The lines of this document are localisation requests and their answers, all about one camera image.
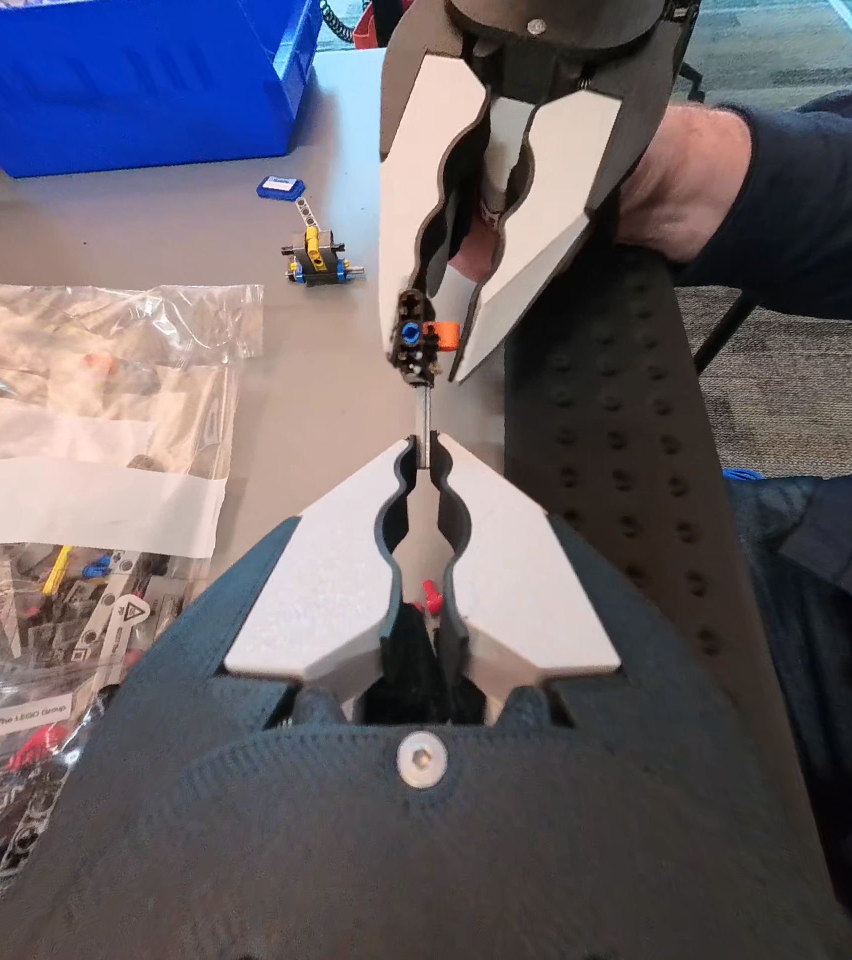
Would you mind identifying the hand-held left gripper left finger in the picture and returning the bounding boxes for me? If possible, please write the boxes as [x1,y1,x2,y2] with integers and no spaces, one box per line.
[223,437,427,717]

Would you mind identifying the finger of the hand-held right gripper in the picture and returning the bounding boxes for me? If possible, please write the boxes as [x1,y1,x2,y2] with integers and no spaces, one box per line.
[379,52,493,369]
[448,91,624,385]

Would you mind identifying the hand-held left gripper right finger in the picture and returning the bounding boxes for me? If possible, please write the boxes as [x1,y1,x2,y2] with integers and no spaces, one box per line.
[432,431,623,723]

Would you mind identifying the yellow and black lego assembly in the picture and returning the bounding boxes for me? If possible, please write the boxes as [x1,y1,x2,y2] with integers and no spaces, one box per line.
[281,225,367,288]

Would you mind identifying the black lego beam assembly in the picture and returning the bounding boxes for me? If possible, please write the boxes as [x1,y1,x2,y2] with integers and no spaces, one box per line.
[392,287,460,387]

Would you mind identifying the grey lego axle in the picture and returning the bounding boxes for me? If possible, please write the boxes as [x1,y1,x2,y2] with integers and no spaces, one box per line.
[414,382,434,470]

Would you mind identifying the person's right forearm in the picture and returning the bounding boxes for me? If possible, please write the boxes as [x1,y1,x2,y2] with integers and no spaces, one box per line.
[677,90,852,309]

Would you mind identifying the clear bags of LEGO parts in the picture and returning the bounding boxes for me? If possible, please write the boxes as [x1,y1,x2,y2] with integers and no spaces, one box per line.
[0,450,235,882]

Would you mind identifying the person's right hand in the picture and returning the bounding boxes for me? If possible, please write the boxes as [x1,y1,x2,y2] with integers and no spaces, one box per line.
[613,101,757,264]

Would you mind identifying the black chair leg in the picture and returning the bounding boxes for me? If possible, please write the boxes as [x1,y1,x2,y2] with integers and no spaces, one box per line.
[692,288,764,376]

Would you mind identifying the person's jeans leg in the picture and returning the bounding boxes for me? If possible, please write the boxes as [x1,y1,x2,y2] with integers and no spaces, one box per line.
[726,408,852,960]

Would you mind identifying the blue plastic bin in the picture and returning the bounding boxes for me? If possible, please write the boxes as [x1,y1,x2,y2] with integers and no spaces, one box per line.
[0,0,323,180]

